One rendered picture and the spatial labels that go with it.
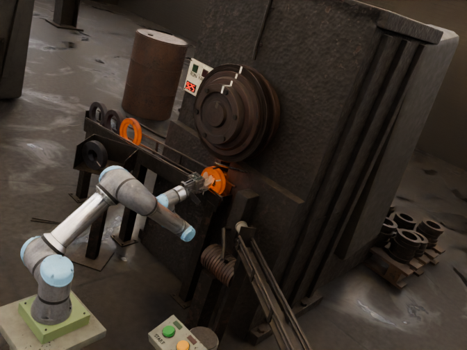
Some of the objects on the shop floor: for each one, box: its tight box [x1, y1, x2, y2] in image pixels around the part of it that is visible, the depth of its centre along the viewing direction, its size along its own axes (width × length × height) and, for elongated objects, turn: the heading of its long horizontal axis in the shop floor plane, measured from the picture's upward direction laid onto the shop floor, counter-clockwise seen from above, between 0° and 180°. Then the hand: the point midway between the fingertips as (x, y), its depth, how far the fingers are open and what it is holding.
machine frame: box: [138, 0, 443, 347], centre depth 257 cm, size 73×108×176 cm
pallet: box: [362, 202, 445, 290], centre depth 386 cm, size 120×82×44 cm
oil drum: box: [122, 29, 188, 121], centre depth 507 cm, size 59×59×89 cm
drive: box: [317, 24, 459, 290], centre depth 312 cm, size 104×95×178 cm
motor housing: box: [184, 244, 247, 331], centre depth 222 cm, size 13×22×54 cm, turn 15°
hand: (212, 179), depth 231 cm, fingers closed
